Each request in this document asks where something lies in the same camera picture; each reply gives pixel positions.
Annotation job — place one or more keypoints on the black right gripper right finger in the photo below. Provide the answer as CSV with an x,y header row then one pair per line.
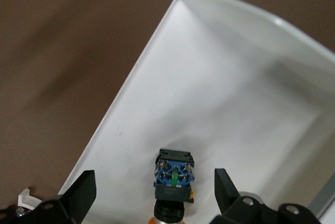
x,y
230,200

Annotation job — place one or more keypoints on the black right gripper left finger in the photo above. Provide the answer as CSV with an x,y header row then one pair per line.
x,y
76,200

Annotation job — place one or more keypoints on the yellow push button switch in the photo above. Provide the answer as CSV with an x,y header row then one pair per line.
x,y
174,179

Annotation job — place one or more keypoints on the white plastic drawer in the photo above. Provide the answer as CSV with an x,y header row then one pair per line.
x,y
209,90

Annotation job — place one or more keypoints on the white drawer cabinet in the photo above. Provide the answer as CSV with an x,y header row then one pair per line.
x,y
328,217

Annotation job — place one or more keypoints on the brown block with metal bolt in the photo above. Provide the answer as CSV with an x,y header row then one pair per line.
x,y
20,210

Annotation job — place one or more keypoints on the brown table cover sheet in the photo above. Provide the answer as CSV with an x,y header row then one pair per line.
x,y
52,51

